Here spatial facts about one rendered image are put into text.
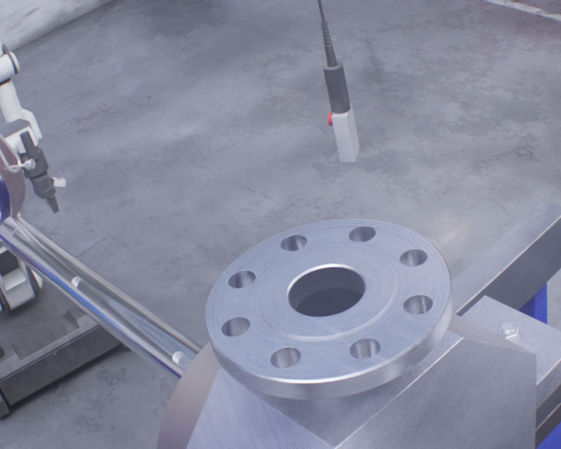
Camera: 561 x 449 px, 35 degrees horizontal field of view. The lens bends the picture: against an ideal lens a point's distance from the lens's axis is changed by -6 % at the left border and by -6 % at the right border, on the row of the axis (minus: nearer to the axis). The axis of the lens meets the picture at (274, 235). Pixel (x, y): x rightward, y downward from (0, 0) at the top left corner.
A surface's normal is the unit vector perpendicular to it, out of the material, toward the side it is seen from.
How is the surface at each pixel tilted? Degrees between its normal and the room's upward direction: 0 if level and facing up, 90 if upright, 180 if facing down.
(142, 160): 0
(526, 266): 90
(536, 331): 0
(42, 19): 90
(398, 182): 0
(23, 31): 90
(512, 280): 90
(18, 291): 106
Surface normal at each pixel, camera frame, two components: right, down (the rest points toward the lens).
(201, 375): -0.49, -0.51
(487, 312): -0.20, -0.80
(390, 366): 0.43, 0.45
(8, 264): 0.57, 0.74
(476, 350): 0.65, 0.33
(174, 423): -0.68, -0.16
